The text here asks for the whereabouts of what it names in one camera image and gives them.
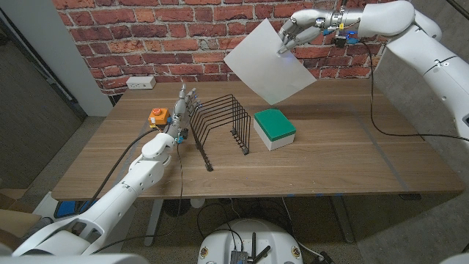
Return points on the white paper file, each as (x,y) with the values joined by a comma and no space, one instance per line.
(267,66)

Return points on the grey table leg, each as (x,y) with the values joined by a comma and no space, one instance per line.
(342,220)

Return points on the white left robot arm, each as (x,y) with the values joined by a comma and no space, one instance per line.
(121,198)

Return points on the white table leg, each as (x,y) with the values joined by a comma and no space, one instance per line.
(154,220)

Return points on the red brick printed backdrop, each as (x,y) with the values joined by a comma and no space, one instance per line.
(165,40)

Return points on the white block with green top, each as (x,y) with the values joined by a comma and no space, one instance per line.
(275,126)

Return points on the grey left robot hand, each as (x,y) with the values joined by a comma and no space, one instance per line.
(179,113)

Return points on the white power outlet strip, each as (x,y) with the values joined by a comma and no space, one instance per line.
(140,83)

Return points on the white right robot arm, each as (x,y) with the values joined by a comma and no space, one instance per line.
(421,55)

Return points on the orange emergency stop button box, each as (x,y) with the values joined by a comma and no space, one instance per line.
(159,115)

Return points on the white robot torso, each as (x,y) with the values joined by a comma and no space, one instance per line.
(220,242)

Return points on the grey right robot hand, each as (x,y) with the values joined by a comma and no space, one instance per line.
(308,22)

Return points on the brown cardboard box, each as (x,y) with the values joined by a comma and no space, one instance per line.
(14,223)

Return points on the blue floor box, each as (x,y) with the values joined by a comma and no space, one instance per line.
(66,208)

